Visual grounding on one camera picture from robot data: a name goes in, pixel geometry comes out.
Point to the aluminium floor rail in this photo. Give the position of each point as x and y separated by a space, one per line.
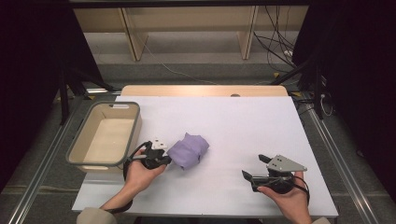
40 174
342 171

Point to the white table cover board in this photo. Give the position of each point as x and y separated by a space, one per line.
233 124

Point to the black tripod stand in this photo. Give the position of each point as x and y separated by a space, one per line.
63 99
317 93

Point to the purple shorts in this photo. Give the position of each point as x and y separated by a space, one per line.
188 152

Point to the beige storage bin grey rim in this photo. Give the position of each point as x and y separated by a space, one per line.
104 140

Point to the person's right hand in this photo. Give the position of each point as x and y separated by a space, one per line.
289 202

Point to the light wooden shelf unit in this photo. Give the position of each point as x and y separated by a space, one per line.
134 40

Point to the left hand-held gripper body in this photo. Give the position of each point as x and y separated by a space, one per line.
152 157

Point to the person's left hand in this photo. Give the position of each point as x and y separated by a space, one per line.
141 179

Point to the dark curtain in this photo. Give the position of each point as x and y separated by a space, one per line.
31 77
361 77

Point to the black overhead frame bar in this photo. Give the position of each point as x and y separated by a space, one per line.
186 3

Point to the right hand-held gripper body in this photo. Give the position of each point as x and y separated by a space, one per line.
280 166

